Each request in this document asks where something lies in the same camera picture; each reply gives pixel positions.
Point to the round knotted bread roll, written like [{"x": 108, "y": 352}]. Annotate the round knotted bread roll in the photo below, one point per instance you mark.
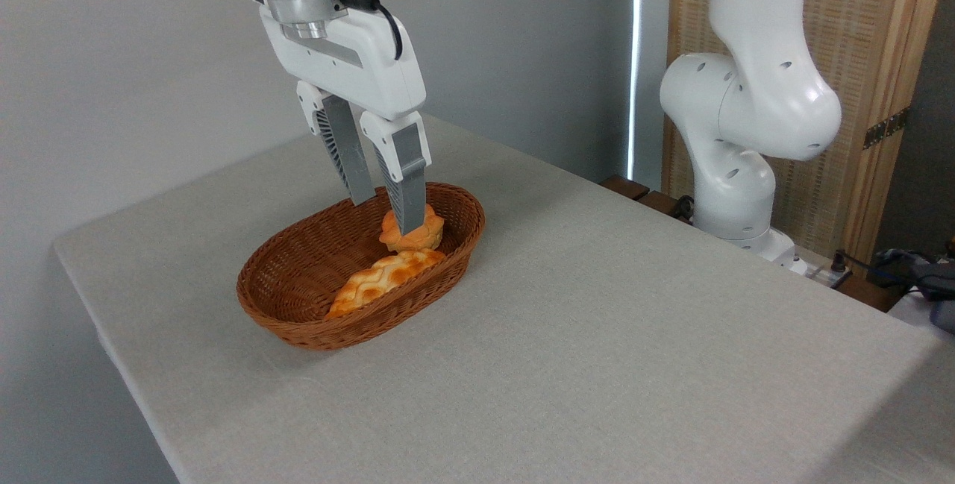
[{"x": 431, "y": 234}]

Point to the wooden rattan screen panel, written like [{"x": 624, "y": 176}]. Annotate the wooden rattan screen panel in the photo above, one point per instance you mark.
[{"x": 858, "y": 36}]

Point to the grey tablecloth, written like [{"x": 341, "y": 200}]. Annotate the grey tablecloth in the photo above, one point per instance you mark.
[{"x": 597, "y": 320}]

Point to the long braided bread loaf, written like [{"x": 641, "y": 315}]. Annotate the long braided bread loaf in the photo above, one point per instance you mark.
[{"x": 380, "y": 279}]

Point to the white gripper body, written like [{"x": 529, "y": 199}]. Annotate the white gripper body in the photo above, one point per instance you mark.
[{"x": 358, "y": 66}]

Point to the metal door hinge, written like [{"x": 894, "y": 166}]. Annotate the metal door hinge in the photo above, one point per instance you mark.
[{"x": 886, "y": 128}]

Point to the brown wicker oval basket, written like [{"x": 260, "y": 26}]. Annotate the brown wicker oval basket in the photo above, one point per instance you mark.
[{"x": 298, "y": 275}]

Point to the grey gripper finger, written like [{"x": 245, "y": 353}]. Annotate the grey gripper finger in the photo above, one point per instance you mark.
[
  {"x": 347, "y": 152},
  {"x": 409, "y": 178}
]

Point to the dark fabric bag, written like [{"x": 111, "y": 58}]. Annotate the dark fabric bag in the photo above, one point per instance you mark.
[{"x": 918, "y": 271}]

